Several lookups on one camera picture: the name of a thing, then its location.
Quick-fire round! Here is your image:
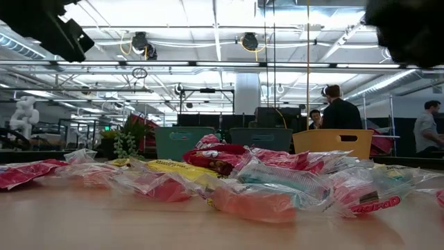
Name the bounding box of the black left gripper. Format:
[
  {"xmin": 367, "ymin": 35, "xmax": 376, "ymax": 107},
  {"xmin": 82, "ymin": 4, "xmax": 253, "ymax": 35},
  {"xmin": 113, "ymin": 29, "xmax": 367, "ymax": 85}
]
[{"xmin": 0, "ymin": 0, "xmax": 95, "ymax": 63}]

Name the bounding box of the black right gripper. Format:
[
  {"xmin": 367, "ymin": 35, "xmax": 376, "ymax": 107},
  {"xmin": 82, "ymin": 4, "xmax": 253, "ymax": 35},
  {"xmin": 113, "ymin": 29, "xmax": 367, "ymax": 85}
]
[{"xmin": 364, "ymin": 0, "xmax": 444, "ymax": 69}]

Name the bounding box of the red Ring Pop candy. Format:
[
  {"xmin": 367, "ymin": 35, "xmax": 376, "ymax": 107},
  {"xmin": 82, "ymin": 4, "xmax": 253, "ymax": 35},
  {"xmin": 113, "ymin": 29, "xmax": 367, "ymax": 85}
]
[
  {"xmin": 55, "ymin": 162, "xmax": 122, "ymax": 190},
  {"xmin": 114, "ymin": 172, "xmax": 195, "ymax": 204},
  {"xmin": 327, "ymin": 166, "xmax": 403, "ymax": 218},
  {"xmin": 418, "ymin": 187, "xmax": 444, "ymax": 210},
  {"xmin": 64, "ymin": 148, "xmax": 99, "ymax": 165}
]

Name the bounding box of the yellow plastic bin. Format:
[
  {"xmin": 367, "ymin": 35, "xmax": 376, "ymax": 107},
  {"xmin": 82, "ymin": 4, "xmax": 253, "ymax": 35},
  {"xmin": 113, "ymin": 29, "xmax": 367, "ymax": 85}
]
[{"xmin": 292, "ymin": 128, "xmax": 375, "ymax": 160}]

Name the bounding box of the red Skittles packet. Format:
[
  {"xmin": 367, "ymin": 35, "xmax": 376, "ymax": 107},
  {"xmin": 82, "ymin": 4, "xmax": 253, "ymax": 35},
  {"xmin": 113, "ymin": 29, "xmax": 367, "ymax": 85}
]
[
  {"xmin": 242, "ymin": 147, "xmax": 309, "ymax": 171},
  {"xmin": 196, "ymin": 133, "xmax": 221, "ymax": 149},
  {"xmin": 305, "ymin": 149, "xmax": 353, "ymax": 174},
  {"xmin": 182, "ymin": 144, "xmax": 248, "ymax": 176},
  {"xmin": 0, "ymin": 158, "xmax": 69, "ymax": 191}
]

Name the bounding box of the green plastic bin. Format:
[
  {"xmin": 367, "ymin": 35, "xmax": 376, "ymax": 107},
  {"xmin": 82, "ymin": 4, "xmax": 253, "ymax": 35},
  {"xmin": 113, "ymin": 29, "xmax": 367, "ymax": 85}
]
[{"xmin": 154, "ymin": 126, "xmax": 216, "ymax": 163}]

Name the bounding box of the dark blue plastic bin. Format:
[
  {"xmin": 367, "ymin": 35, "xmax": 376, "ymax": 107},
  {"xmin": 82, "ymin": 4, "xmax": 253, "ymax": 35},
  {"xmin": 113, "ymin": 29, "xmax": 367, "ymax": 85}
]
[{"xmin": 229, "ymin": 127, "xmax": 294, "ymax": 153}]

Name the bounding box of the black partition panel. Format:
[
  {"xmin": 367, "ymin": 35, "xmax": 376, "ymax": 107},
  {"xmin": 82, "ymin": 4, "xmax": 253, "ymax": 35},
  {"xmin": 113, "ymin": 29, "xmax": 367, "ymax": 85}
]
[
  {"xmin": 391, "ymin": 112, "xmax": 444, "ymax": 159},
  {"xmin": 177, "ymin": 113, "xmax": 256, "ymax": 136}
]

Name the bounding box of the person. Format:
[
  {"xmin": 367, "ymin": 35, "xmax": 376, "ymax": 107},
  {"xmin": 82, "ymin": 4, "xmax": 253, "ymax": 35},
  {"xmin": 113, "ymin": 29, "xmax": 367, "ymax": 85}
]
[
  {"xmin": 308, "ymin": 109, "xmax": 323, "ymax": 130},
  {"xmin": 412, "ymin": 100, "xmax": 444, "ymax": 158},
  {"xmin": 321, "ymin": 84, "xmax": 364, "ymax": 130}
]

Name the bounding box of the black metal rack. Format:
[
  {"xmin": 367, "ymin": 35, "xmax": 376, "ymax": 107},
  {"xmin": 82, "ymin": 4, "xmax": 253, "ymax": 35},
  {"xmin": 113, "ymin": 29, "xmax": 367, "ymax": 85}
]
[{"xmin": 57, "ymin": 117, "xmax": 115, "ymax": 150}]

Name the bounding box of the long ceiling light bar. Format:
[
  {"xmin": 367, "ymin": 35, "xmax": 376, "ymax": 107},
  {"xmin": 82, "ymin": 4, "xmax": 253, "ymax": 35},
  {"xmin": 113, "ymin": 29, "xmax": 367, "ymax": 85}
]
[{"xmin": 0, "ymin": 59, "xmax": 444, "ymax": 69}]

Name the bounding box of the red background cart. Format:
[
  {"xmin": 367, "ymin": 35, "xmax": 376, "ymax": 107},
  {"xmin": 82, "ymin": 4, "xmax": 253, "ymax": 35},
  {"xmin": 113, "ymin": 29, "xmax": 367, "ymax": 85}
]
[{"xmin": 369, "ymin": 128, "xmax": 395, "ymax": 156}]

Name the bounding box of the yellow Sour Patch packet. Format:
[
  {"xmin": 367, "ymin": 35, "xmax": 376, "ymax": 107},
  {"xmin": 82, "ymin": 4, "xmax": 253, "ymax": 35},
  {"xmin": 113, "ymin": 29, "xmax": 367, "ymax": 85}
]
[
  {"xmin": 374, "ymin": 163, "xmax": 413, "ymax": 176},
  {"xmin": 145, "ymin": 159, "xmax": 219, "ymax": 181},
  {"xmin": 105, "ymin": 158, "xmax": 135, "ymax": 167}
]

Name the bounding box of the artificial succulent plant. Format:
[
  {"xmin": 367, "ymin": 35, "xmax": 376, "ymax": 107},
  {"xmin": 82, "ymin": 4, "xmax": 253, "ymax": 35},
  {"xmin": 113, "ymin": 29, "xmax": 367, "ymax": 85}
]
[{"xmin": 100, "ymin": 113, "xmax": 157, "ymax": 161}]

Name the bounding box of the red background object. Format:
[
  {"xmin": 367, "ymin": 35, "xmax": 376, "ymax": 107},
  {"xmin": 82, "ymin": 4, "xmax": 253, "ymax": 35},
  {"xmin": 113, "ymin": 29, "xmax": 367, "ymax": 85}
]
[{"xmin": 130, "ymin": 113, "xmax": 160, "ymax": 152}]

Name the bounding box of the dark equipment cabinet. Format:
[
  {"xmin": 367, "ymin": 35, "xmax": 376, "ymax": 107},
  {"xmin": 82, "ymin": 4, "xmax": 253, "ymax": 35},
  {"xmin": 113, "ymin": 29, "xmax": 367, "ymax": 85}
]
[{"xmin": 255, "ymin": 106, "xmax": 309, "ymax": 130}]

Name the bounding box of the white building column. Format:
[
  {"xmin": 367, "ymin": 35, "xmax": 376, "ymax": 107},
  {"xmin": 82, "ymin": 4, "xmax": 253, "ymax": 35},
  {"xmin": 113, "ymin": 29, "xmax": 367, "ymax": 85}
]
[{"xmin": 234, "ymin": 72, "xmax": 262, "ymax": 115}]

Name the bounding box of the black hanging cable ring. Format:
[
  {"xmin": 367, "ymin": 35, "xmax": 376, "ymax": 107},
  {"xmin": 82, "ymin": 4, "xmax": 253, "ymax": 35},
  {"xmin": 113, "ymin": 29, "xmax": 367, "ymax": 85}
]
[{"xmin": 131, "ymin": 67, "xmax": 149, "ymax": 80}]

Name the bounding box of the black hanging cable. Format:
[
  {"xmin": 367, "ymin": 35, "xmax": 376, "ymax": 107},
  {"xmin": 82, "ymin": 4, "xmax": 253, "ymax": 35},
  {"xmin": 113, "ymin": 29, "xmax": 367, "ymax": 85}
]
[
  {"xmin": 264, "ymin": 0, "xmax": 270, "ymax": 108},
  {"xmin": 272, "ymin": 0, "xmax": 278, "ymax": 109}
]

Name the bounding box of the teal Ring Pop candy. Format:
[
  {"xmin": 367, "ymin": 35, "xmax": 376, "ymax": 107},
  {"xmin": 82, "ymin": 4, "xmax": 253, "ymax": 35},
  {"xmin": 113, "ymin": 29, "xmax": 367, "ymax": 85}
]
[
  {"xmin": 370, "ymin": 162, "xmax": 444, "ymax": 195},
  {"xmin": 235, "ymin": 161, "xmax": 330, "ymax": 202}
]

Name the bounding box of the black gantry frame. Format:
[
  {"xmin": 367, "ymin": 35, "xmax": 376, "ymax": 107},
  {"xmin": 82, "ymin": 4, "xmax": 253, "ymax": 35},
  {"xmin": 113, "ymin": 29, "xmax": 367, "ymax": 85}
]
[{"xmin": 178, "ymin": 87, "xmax": 236, "ymax": 115}]

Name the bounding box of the orange Ring Pop candy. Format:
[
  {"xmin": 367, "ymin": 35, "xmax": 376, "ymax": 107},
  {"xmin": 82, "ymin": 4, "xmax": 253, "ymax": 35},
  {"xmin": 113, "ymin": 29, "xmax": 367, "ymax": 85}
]
[{"xmin": 204, "ymin": 183, "xmax": 313, "ymax": 224}]

